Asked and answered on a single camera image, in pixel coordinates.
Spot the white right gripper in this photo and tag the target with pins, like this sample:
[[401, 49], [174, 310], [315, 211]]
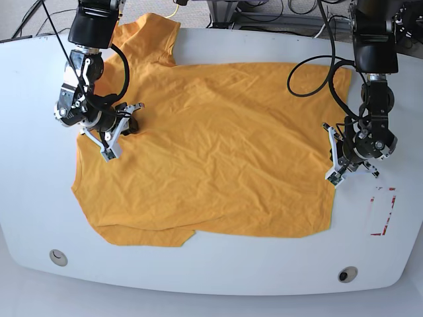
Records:
[[106, 129]]

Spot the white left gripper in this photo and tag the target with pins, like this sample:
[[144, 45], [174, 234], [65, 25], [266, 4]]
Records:
[[343, 162]]

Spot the orange t-shirt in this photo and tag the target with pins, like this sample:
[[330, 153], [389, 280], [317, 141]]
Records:
[[233, 148]]

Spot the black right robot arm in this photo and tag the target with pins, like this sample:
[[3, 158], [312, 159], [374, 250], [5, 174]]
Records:
[[91, 32]]

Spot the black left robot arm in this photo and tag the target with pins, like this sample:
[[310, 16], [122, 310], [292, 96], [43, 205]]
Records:
[[366, 135]]

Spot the red tape rectangle marking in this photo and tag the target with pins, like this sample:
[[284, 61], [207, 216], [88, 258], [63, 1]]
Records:
[[381, 207]]

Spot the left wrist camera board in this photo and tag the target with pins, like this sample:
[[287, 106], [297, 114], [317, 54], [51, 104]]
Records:
[[334, 177]]

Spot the right table cable grommet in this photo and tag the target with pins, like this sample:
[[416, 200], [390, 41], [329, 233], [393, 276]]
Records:
[[348, 274]]

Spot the table cable grommet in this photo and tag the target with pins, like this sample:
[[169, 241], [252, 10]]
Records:
[[58, 258], [348, 274]]

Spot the aluminium frame stand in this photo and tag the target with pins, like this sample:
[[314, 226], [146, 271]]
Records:
[[256, 15]]

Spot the left table cable grommet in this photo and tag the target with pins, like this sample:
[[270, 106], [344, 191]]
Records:
[[58, 258]]

